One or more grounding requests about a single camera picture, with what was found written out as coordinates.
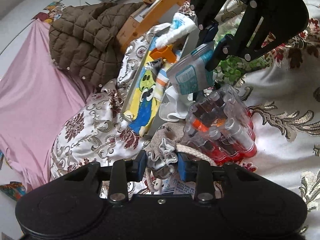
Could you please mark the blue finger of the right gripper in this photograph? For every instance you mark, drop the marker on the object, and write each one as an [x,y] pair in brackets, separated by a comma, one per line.
[208,33]
[227,46]

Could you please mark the striped sock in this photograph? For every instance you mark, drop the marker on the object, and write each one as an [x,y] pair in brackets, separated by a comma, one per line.
[161,82]

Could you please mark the colourful wall picture upper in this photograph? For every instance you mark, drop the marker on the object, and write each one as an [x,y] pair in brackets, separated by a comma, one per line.
[50,13]

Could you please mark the grey face mask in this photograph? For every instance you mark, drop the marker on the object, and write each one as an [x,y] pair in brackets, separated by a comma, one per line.
[175,107]

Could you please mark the clear pack of red tubes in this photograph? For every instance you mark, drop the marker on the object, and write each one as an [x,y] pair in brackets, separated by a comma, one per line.
[220,126]

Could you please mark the pink sheet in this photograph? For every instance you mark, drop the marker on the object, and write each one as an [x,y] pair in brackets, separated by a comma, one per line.
[36,100]

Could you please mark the grey tray with cartoon drawing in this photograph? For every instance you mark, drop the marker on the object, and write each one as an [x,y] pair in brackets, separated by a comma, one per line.
[138,75]

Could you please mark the brown quilted jacket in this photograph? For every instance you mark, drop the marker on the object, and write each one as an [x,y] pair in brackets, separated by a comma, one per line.
[83,40]

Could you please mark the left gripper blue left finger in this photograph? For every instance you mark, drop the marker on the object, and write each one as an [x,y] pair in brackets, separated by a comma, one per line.
[139,166]

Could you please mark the white teal wipes packet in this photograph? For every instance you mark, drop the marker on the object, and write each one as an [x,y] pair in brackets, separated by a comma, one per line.
[189,74]

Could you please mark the wooden bed frame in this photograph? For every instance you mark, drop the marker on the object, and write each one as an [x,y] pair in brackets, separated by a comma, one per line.
[142,20]

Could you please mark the small blue white box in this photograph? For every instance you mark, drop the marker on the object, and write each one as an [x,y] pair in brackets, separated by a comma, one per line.
[173,185]

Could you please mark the floral satin bedspread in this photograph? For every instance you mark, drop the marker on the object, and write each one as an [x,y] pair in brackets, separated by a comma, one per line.
[280,89]

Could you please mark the colourful wall picture lower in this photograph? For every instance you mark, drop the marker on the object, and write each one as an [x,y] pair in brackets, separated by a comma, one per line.
[11,182]

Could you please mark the bag of green paper stars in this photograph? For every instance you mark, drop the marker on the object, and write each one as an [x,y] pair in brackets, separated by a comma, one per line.
[234,68]

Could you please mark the orange plastic cup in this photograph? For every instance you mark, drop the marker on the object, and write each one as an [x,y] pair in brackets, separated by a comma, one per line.
[165,53]

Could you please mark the colourful wall picture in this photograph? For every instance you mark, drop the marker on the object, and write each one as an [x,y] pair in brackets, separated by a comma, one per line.
[11,182]
[50,13]

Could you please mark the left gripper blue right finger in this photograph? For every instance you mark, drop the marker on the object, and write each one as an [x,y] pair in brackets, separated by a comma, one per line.
[187,169]

